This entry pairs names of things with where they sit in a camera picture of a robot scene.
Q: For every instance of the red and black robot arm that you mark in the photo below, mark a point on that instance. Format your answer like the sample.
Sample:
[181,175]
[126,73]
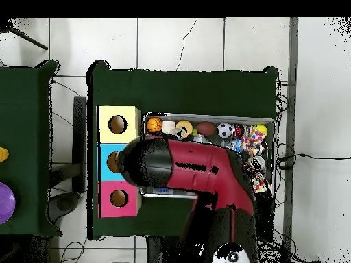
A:
[197,169]

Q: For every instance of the wooden box with three holes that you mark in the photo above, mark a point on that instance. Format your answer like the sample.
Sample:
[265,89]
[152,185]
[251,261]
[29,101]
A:
[131,205]

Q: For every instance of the plain wooden cube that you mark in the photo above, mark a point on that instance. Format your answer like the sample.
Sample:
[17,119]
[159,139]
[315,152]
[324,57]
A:
[168,126]

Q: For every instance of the orange foam disc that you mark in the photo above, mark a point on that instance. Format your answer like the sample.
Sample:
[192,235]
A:
[185,125]

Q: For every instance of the orange toy basketball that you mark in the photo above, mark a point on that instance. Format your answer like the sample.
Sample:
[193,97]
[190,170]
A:
[154,124]

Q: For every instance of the brown toy football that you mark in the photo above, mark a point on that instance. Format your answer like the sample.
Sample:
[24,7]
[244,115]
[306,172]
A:
[206,128]

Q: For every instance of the black and white soccer ball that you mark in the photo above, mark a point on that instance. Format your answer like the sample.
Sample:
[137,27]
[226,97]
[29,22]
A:
[225,130]

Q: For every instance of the dark green tablecloth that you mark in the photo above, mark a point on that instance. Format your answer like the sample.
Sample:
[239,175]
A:
[178,93]

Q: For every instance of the yellow smiley ball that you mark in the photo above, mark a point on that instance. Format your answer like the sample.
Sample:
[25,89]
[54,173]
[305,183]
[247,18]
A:
[261,129]

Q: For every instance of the black flat panel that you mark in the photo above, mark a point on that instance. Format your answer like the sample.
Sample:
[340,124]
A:
[79,137]

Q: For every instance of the grey round base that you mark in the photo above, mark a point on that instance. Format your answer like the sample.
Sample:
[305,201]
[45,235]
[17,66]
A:
[64,204]

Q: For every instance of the neighbouring green table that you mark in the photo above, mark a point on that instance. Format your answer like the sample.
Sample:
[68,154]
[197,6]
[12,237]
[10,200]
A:
[24,164]

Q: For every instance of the yellow round object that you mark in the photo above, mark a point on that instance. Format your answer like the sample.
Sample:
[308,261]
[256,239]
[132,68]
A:
[3,154]

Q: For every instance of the purple ball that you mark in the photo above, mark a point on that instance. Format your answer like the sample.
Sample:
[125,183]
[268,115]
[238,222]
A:
[5,202]

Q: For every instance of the black tripod leg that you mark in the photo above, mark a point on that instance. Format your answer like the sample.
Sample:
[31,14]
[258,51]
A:
[27,39]

